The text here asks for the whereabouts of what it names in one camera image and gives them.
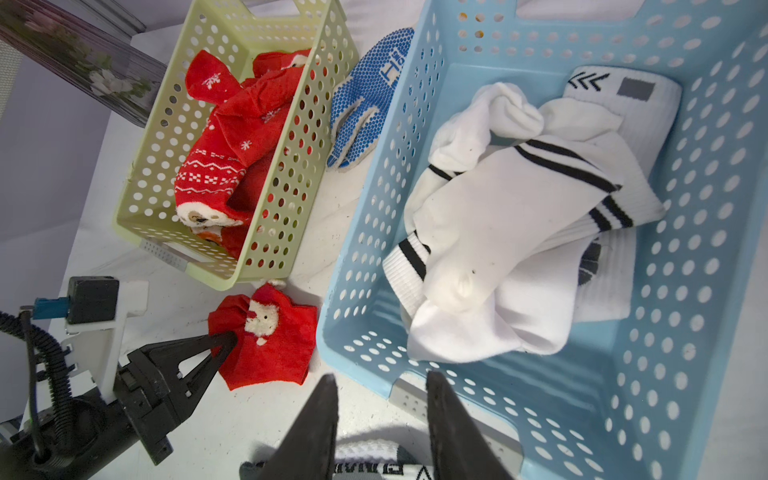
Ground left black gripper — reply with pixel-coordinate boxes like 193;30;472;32
115;332;238;465

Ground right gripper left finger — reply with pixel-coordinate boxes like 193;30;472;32
258;374;339;480

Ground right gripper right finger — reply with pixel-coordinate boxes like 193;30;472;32
426;371;513;480

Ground small red santa sock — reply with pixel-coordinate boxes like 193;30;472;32
207;282;319;391

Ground white sock black stripes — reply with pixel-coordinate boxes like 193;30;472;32
404;133;634;313

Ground red bear snowflake sock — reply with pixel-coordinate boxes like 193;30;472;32
174;50;310;229

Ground white grey sport sock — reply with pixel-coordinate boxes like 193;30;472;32
239;439;435;479
563;66;683;323

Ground white sock red trim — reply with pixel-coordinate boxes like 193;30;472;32
383;233;590;364

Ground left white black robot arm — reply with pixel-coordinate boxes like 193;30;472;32
1;313;237;479

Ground blue plastic basket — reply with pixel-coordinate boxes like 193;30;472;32
318;1;767;479

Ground green plastic basket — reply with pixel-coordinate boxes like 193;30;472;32
115;1;359;291

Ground blue dotted work glove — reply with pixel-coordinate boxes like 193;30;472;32
326;27;415;171

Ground dark glass vase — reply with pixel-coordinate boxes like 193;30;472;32
1;1;166;127

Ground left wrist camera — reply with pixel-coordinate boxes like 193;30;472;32
20;276;149;405

